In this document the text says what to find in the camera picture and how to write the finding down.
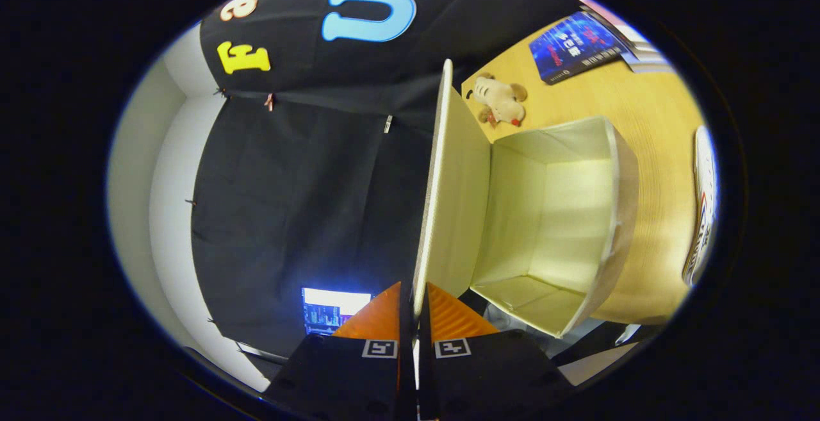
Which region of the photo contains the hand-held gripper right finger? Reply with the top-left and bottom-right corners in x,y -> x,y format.
416,282 -> 577,421

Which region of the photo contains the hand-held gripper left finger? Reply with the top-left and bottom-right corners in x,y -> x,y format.
263,282 -> 417,421

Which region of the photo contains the beige fabric storage box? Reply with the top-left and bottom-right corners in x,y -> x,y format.
413,59 -> 639,338

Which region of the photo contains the white striped canvas shoe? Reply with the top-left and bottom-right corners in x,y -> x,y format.
681,125 -> 719,288

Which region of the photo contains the laptop screen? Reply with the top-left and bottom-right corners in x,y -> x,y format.
302,287 -> 373,336

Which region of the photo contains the brown plush dog toy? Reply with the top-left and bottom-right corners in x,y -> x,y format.
466,73 -> 529,129

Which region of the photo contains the dark blue book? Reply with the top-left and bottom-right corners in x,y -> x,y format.
529,11 -> 632,85

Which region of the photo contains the grey cover book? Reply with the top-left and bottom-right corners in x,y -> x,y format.
615,35 -> 675,74

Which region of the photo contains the pink cover book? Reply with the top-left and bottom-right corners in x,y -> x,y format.
578,0 -> 651,47

